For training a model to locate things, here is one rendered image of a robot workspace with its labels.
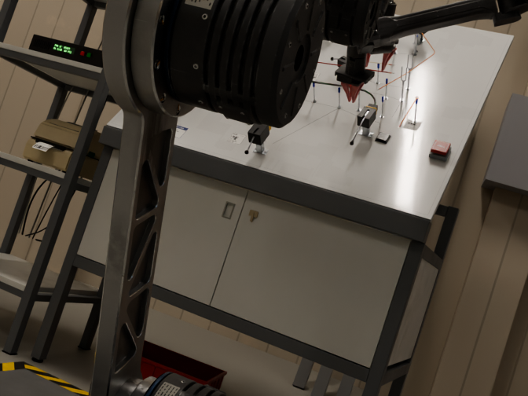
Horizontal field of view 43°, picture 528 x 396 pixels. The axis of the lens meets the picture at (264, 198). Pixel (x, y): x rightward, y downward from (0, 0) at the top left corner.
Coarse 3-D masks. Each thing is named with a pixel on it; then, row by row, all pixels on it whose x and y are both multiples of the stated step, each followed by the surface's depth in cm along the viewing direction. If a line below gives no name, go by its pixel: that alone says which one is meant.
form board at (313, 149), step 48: (336, 48) 262; (480, 48) 254; (336, 96) 241; (384, 96) 239; (432, 96) 236; (480, 96) 234; (192, 144) 230; (240, 144) 227; (288, 144) 225; (336, 144) 223; (384, 144) 221; (432, 144) 219; (336, 192) 208; (384, 192) 206; (432, 192) 204
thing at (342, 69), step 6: (348, 60) 194; (354, 60) 193; (360, 60) 193; (342, 66) 200; (348, 66) 195; (354, 66) 194; (360, 66) 194; (336, 72) 197; (342, 72) 197; (348, 72) 196; (354, 72) 195; (360, 72) 195; (366, 72) 197; (372, 72) 197; (354, 78) 195; (360, 78) 195; (366, 78) 195
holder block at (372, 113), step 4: (364, 108) 221; (368, 108) 220; (372, 108) 220; (360, 112) 219; (364, 112) 219; (368, 112) 219; (372, 112) 219; (360, 116) 218; (364, 116) 220; (368, 116) 218; (372, 116) 219; (360, 120) 219; (364, 120) 219; (368, 120) 217; (372, 120) 221; (364, 124) 219; (368, 124) 218; (368, 128) 220
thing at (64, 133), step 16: (48, 128) 255; (64, 128) 255; (80, 128) 257; (32, 144) 253; (48, 144) 250; (64, 144) 251; (96, 144) 260; (32, 160) 255; (48, 160) 250; (64, 160) 248; (96, 160) 264; (80, 176) 257
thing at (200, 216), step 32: (192, 192) 228; (224, 192) 224; (96, 224) 239; (192, 224) 226; (224, 224) 222; (96, 256) 237; (160, 256) 228; (192, 256) 224; (224, 256) 220; (192, 288) 222
